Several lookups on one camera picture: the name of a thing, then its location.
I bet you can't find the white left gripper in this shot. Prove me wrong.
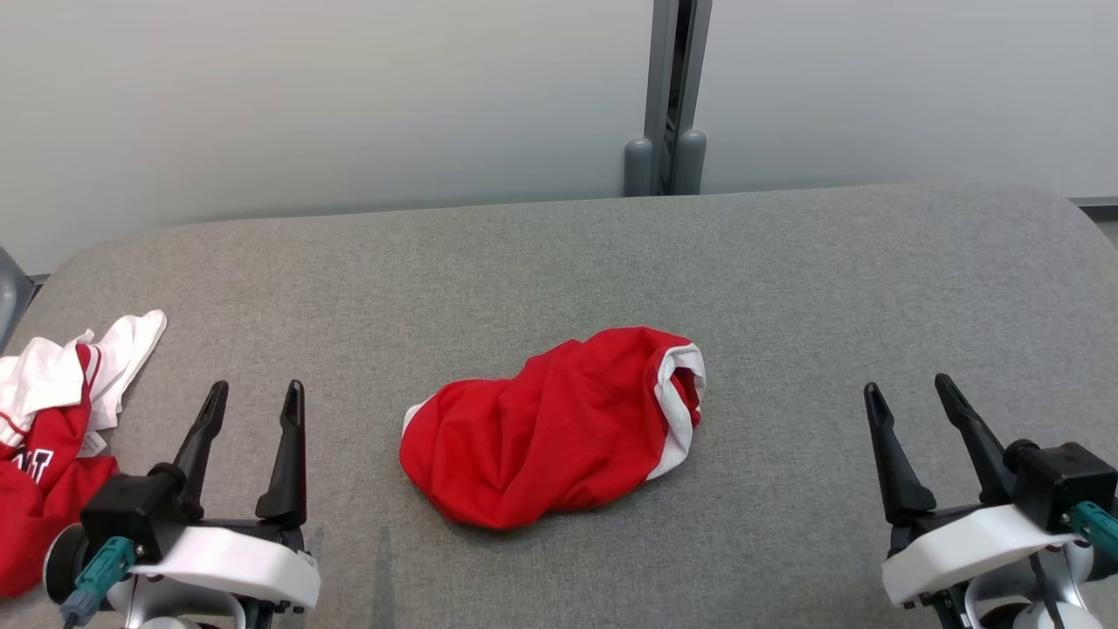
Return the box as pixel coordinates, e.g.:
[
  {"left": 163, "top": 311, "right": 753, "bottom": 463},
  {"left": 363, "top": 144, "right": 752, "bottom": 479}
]
[{"left": 131, "top": 379, "right": 321, "bottom": 629}]

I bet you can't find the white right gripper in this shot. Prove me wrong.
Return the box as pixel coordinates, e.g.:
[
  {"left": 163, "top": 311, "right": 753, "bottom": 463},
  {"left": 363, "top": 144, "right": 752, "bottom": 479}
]
[{"left": 864, "top": 373, "right": 1080, "bottom": 629}]

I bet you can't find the red shirt with white sleeves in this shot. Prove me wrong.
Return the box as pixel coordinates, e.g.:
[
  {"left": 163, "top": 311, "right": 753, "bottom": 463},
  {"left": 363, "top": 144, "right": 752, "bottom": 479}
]
[
  {"left": 399, "top": 326, "right": 707, "bottom": 531},
  {"left": 0, "top": 309, "right": 168, "bottom": 599}
]

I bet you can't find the teal right camera connector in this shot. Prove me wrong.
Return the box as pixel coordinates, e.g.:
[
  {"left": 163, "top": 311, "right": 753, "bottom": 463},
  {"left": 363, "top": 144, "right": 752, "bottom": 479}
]
[{"left": 1067, "top": 501, "right": 1118, "bottom": 560}]

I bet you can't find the teal camera connector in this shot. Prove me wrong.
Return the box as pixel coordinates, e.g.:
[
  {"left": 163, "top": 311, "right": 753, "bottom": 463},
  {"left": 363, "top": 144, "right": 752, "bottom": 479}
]
[
  {"left": 1067, "top": 501, "right": 1118, "bottom": 560},
  {"left": 59, "top": 536, "right": 139, "bottom": 628}
]

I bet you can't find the teal left camera connector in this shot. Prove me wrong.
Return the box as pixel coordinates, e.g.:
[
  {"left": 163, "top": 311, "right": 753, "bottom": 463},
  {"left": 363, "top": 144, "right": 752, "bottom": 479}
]
[{"left": 59, "top": 536, "right": 139, "bottom": 628}]

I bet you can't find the grey metal rack frame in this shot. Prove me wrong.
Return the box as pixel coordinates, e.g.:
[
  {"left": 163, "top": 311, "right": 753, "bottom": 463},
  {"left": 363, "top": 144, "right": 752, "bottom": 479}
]
[{"left": 0, "top": 247, "right": 38, "bottom": 355}]

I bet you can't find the grey metal partition post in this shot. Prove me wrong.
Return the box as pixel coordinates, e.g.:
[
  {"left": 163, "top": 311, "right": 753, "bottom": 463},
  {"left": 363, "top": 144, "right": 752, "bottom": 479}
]
[{"left": 623, "top": 0, "right": 713, "bottom": 197}]

